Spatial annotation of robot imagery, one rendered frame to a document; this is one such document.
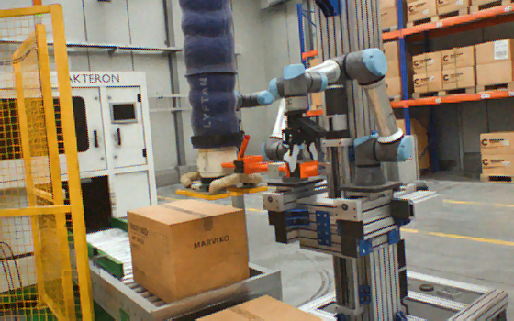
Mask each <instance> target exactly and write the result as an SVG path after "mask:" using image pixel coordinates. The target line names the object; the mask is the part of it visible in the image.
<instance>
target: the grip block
mask: <svg viewBox="0 0 514 321"><path fill-rule="evenodd" d="M260 161H263V159H262V158H257V159H252V158H244V159H237V160H234V161H233V164H234V166H235V169H234V172H235V173H245V174H250V173H256V172H254V170H249V169H248V164H253V163H258V162H260Z"/></svg>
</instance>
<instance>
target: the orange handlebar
mask: <svg viewBox="0 0 514 321"><path fill-rule="evenodd" d="M244 158H252V159H257V158H263V157H262V155H244V156H243V159H244ZM231 162H233V161H231ZM269 163H273V162H272V161H265V162H262V161H260V162H258V163H253V164H248V169H249V170H254V172H267V171H268V168H267V164H269ZM221 167H224V168H235V166H234V164H233V163H230V162H222V163H221ZM278 171H280V172H286V169H285V166H280V167H278ZM317 171H318V167H317V166H313V167H306V168H305V172H306V173H310V172H317Z"/></svg>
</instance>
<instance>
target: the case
mask: <svg viewBox="0 0 514 321"><path fill-rule="evenodd" d="M126 213H127V220H128V235H129V244H130V252H131V259H132V276H133V281H134V282H137V283H138V284H139V285H141V286H142V287H143V288H146V289H147V290H149V291H150V292H151V293H154V294H155V295H156V296H157V297H159V298H160V299H161V300H163V301H164V302H165V303H167V304H170V303H172V302H175V301H178V300H184V299H185V298H188V297H190V296H193V295H196V294H201V293H205V292H207V291H211V290H213V289H216V288H220V287H223V286H226V285H229V284H231V283H234V282H241V281H243V280H246V279H248V278H250V276H249V266H248V249H247V239H246V229H245V220H244V211H243V209H240V208H236V207H228V206H224V205H217V204H212V203H208V202H200V201H196V200H192V199H189V200H184V201H180V202H171V203H166V204H161V205H154V206H149V207H140V208H135V209H131V210H127V211H126Z"/></svg>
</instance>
